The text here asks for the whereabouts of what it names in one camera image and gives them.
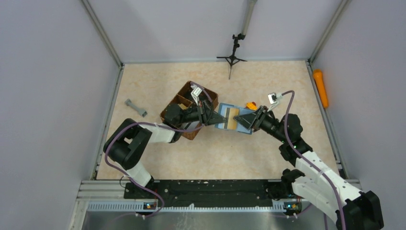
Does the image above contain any orange flashlight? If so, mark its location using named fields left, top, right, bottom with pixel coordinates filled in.
left=313, top=69, right=329, bottom=108

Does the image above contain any orange toy car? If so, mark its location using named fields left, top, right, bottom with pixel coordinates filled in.
left=245, top=102, right=257, bottom=110

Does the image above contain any grey vertical pole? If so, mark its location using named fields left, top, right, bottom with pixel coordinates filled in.
left=241, top=0, right=257, bottom=36

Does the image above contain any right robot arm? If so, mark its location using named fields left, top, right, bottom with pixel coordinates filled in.
left=233, top=106, right=384, bottom=230

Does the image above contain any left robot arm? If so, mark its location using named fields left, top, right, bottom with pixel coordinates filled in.
left=103, top=101, right=227, bottom=198

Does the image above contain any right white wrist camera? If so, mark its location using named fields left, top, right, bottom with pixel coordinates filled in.
left=267, top=92, right=283, bottom=112

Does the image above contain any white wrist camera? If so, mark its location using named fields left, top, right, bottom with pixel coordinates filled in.
left=267, top=92, right=283, bottom=112
left=191, top=85, right=202, bottom=105

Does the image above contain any purple cable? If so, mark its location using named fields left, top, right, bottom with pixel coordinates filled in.
left=104, top=81, right=214, bottom=219
left=281, top=90, right=347, bottom=230

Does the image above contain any brown woven divided basket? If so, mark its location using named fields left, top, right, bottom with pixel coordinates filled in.
left=160, top=81, right=219, bottom=141

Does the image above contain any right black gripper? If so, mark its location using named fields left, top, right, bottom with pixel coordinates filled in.
left=234, top=105, right=288, bottom=143

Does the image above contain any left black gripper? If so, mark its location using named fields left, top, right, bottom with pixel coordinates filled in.
left=177, top=100, right=227, bottom=127

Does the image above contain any black mini tripod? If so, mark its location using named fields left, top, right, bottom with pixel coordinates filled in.
left=216, top=33, right=247, bottom=80

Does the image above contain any grey plastic dumbbell part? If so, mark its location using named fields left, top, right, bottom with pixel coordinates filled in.
left=124, top=99, right=147, bottom=117

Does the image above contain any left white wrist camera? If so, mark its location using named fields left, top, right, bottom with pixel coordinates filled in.
left=191, top=85, right=202, bottom=105

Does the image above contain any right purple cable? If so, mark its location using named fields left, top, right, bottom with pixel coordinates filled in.
left=281, top=90, right=347, bottom=230

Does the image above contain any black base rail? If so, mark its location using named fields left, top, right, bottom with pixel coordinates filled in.
left=124, top=179, right=303, bottom=213

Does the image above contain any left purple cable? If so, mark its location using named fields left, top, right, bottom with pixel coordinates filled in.
left=104, top=81, right=214, bottom=219

